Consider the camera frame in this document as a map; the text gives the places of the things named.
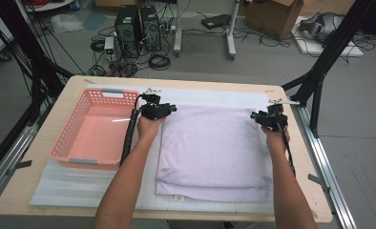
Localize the coiled black cable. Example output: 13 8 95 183
148 53 172 72

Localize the small black computer tower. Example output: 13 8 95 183
139 5 162 52

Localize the white grid mat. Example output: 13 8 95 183
29 83 297 215

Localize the pink plastic basket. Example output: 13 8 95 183
48 88 141 172

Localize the grey rounded device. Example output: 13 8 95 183
299 11 345 44

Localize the white power adapter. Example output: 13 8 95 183
103 36 115 55

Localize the open cardboard box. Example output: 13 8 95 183
243 0 304 41

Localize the flat black box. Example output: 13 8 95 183
200 13 232 31

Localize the large black computer tower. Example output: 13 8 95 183
114 4 141 59

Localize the white metal stand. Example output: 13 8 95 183
173 0 241 61

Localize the person's left hand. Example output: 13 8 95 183
136 114 167 144

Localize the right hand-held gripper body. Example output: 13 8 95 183
256 98 301 132

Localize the person's right hand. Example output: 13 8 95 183
261 125 291 156

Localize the white floor board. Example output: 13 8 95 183
291 15 365 58

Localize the white round table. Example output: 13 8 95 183
23 0 75 13

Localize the black metal frame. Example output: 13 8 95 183
281 0 376 139
0 0 75 180

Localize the clear plastic bag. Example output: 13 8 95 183
51 12 85 34

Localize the lilac printed towel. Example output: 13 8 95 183
156 104 275 204

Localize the aluminium rail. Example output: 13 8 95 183
0 101 47 208
289 98 357 229

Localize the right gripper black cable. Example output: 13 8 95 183
276 118 297 177

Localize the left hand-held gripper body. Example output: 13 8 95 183
139 88 175 121

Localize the grey metal bracket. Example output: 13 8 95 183
307 173 332 194
6 159 32 177

